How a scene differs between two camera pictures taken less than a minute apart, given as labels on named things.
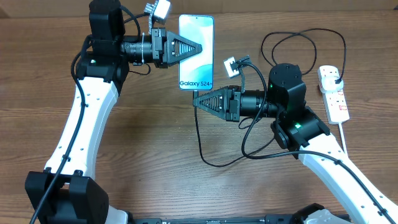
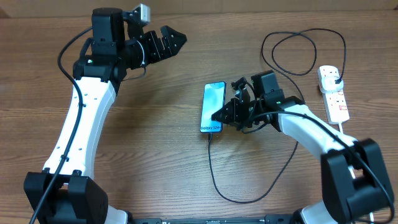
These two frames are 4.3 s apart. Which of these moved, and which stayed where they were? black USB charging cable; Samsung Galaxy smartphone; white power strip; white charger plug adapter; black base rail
Moved: black USB charging cable; Samsung Galaxy smartphone
Stayed: white charger plug adapter; white power strip; black base rail
